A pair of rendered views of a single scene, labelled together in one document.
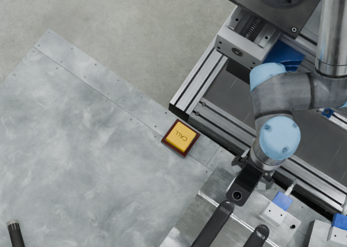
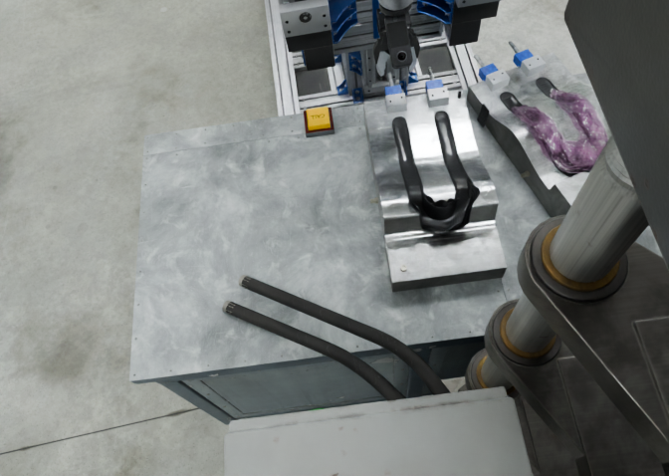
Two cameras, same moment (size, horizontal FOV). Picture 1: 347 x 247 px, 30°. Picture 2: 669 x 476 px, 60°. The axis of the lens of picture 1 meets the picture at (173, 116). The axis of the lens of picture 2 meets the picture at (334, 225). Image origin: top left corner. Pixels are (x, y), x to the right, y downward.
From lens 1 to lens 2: 0.74 m
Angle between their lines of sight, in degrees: 14
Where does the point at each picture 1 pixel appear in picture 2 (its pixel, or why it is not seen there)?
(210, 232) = (404, 148)
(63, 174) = (252, 217)
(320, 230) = (480, 89)
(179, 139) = (319, 119)
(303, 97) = not seen: outside the picture
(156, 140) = (302, 138)
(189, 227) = (386, 157)
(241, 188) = (399, 48)
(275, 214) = (439, 94)
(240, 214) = (414, 119)
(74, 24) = not seen: hidden behind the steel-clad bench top
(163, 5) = not seen: hidden behind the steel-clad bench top
